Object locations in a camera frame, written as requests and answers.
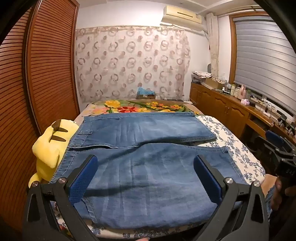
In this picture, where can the long wooden cabinet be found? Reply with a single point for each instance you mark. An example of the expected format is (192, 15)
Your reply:
(222, 106)

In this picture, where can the circle pattern wall curtain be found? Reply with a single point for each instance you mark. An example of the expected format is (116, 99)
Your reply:
(129, 62)

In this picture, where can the row of windowsill items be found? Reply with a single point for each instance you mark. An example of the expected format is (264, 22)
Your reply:
(272, 113)

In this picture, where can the blue crumpled cloth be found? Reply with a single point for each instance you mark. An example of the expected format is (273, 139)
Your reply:
(145, 91)

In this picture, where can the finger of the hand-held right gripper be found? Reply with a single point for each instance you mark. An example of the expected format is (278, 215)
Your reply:
(276, 138)
(266, 146)

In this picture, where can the grey window blind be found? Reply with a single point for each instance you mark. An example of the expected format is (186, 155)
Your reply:
(263, 58)

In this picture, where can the pink figure bottle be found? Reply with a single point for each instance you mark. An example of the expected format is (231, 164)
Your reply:
(243, 90)

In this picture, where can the pink tissue pack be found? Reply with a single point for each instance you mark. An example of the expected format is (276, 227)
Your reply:
(244, 102)

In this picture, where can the colourful flower print blanket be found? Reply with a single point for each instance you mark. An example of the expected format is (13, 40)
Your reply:
(129, 106)

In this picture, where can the beige wall air conditioner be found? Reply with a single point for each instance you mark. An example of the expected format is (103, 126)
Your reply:
(182, 15)

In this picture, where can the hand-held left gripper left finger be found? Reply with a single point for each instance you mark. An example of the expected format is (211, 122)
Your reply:
(81, 183)

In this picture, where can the white blue floral bedsheet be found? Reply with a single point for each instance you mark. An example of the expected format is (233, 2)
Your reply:
(235, 148)

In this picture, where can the beige window curtain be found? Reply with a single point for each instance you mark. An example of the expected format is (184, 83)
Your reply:
(214, 46)

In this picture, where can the blue denim pants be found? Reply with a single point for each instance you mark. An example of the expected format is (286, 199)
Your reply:
(148, 176)

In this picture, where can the brown louvered wardrobe door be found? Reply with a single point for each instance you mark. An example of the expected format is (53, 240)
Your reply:
(53, 64)
(11, 115)

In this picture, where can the yellow plush toy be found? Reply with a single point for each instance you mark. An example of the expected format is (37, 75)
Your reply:
(46, 150)

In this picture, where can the stack of papers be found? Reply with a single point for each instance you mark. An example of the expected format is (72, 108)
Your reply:
(201, 76)

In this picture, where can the group of small bottles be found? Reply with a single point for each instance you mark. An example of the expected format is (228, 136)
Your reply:
(232, 90)

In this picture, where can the flat cardboard box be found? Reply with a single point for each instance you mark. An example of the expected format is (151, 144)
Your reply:
(215, 83)

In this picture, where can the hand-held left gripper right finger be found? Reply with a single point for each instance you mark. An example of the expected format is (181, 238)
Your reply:
(208, 180)

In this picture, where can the person's right hand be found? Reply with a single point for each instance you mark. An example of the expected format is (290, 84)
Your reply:
(277, 197)

